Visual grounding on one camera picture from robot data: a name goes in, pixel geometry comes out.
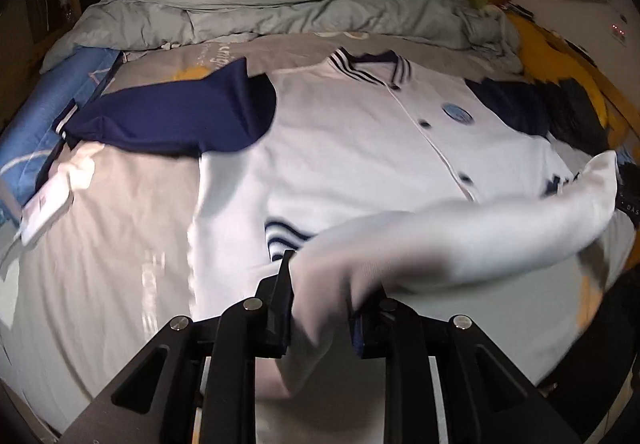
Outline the white and navy jacket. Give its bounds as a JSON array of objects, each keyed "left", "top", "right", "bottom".
[{"left": 36, "top": 48, "right": 623, "bottom": 444}]

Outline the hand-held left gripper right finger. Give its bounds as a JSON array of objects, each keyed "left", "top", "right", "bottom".
[{"left": 349, "top": 295, "right": 585, "bottom": 444}]

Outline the black puffer jacket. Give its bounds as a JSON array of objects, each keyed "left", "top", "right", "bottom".
[{"left": 540, "top": 73, "right": 609, "bottom": 156}]

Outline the grey printed bed sheet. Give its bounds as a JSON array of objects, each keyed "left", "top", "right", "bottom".
[{"left": 0, "top": 30, "right": 632, "bottom": 427}]

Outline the blue pillow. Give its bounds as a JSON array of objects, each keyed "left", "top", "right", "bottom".
[{"left": 0, "top": 47, "right": 124, "bottom": 225}]

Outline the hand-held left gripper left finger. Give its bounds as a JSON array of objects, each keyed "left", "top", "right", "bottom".
[{"left": 62, "top": 249, "right": 296, "bottom": 444}]

